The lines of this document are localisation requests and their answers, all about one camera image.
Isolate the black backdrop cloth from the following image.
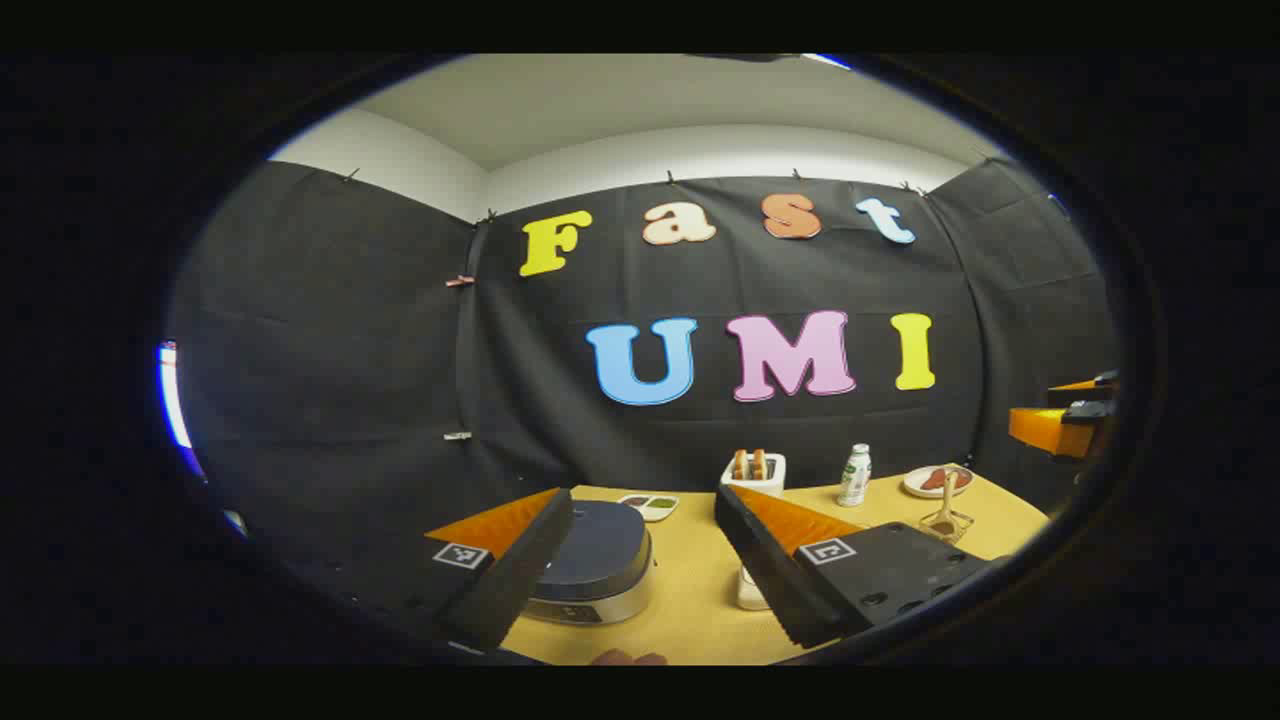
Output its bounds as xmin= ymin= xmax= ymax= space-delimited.
xmin=170 ymin=160 xmax=1121 ymax=601

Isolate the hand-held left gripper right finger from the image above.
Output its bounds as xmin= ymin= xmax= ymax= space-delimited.
xmin=714 ymin=484 xmax=993 ymax=649

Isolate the clear chopstick holder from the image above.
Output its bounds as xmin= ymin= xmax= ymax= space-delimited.
xmin=920 ymin=508 xmax=976 ymax=547

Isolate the dark grey rice cooker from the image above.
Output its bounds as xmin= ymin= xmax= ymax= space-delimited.
xmin=520 ymin=500 xmax=657 ymax=626

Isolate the white milk bottle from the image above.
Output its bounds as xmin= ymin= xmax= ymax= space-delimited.
xmin=837 ymin=443 xmax=873 ymax=508

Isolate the white toaster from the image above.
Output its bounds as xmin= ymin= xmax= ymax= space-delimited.
xmin=720 ymin=452 xmax=787 ymax=499

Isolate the white round plate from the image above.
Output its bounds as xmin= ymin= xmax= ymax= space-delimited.
xmin=902 ymin=465 xmax=974 ymax=499

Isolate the white divided condiment tray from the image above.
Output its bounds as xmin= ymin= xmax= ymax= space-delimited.
xmin=617 ymin=493 xmax=681 ymax=523

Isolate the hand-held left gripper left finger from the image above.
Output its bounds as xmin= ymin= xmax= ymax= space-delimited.
xmin=310 ymin=488 xmax=577 ymax=656

